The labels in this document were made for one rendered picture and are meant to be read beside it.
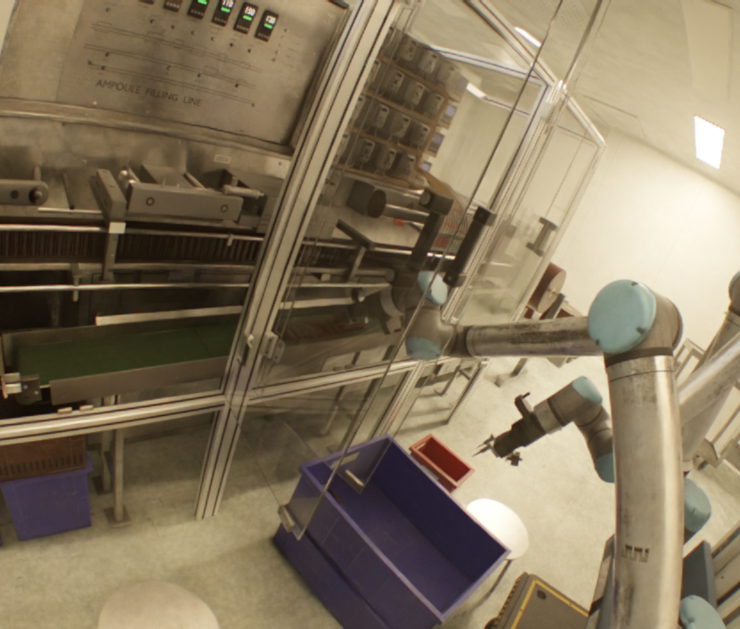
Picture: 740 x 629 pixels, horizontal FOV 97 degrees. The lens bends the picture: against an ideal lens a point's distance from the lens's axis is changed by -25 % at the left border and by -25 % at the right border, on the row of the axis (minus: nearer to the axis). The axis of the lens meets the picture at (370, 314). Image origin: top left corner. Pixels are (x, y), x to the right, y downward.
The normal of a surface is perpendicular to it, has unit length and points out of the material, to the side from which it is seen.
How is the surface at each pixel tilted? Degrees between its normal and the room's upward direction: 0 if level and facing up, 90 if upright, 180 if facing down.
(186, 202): 90
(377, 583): 90
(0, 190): 90
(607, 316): 85
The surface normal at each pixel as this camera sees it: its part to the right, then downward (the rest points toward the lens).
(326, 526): -0.67, 0.05
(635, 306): -0.86, -0.29
